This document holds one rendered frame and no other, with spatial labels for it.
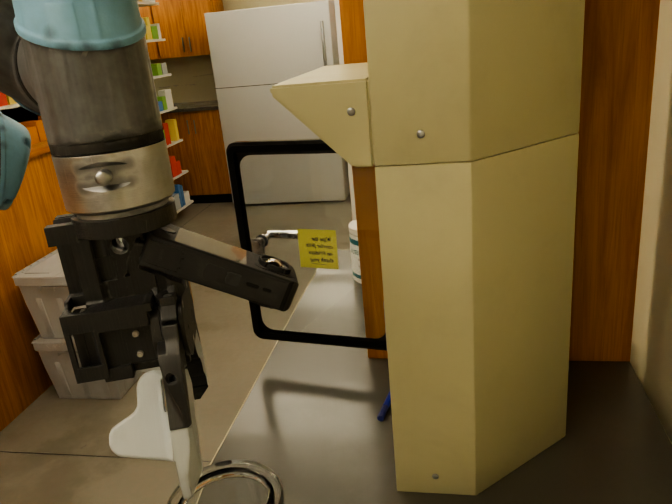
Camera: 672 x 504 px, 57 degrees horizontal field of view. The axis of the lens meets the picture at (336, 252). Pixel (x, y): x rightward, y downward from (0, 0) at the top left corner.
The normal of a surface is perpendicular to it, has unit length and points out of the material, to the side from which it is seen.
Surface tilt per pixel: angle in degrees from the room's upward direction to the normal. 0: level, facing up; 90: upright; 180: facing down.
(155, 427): 60
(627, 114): 90
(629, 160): 90
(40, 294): 95
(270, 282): 87
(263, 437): 0
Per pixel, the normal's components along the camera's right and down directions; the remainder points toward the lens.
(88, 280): 0.16, 0.30
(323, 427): -0.09, -0.94
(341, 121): -0.18, 0.35
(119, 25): 0.80, 0.07
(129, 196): 0.49, 0.24
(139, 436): 0.09, -0.19
